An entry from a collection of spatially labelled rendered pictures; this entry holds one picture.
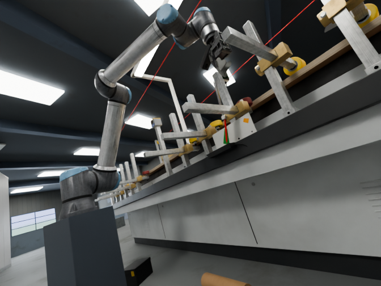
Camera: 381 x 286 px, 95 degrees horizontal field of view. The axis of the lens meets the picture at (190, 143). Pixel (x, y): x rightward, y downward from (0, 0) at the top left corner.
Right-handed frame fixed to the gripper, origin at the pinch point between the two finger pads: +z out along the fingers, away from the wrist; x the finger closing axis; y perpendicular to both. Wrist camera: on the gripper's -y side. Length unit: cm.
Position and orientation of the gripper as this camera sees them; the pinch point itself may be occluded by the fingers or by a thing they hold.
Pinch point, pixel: (223, 75)
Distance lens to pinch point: 90.2
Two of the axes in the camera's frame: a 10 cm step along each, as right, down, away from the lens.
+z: 2.9, 9.2, -2.5
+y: 5.5, -3.7, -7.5
